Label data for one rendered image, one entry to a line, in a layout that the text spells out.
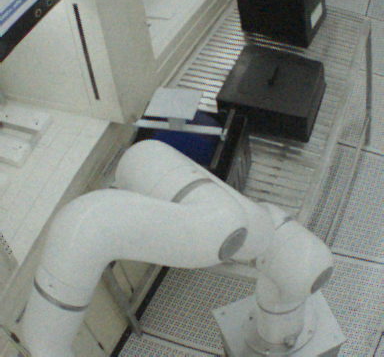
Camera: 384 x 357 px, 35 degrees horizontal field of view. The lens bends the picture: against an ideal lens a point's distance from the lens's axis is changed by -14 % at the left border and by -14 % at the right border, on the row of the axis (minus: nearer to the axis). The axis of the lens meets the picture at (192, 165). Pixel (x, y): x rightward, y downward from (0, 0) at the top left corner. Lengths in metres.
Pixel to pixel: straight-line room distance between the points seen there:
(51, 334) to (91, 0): 1.01
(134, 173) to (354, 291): 1.71
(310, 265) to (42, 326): 0.54
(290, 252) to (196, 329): 1.31
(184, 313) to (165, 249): 1.68
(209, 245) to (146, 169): 0.14
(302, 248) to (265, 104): 0.81
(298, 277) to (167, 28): 1.30
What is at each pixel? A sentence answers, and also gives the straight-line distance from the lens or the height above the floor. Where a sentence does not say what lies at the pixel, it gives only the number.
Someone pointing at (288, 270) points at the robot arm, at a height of 1.16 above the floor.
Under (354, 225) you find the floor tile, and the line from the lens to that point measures 2.72.
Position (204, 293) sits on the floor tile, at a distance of 2.57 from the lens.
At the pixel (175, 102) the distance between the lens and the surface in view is 1.65.
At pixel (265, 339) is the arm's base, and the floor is 0.78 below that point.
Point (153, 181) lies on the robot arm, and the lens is 0.91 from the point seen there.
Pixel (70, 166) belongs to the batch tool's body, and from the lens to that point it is 1.88.
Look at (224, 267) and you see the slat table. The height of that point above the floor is 0.76.
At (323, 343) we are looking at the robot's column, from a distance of 1.56.
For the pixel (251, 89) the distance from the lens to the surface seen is 1.99.
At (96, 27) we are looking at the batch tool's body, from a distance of 1.72.
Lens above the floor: 2.17
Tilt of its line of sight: 47 degrees down
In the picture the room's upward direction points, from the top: 11 degrees counter-clockwise
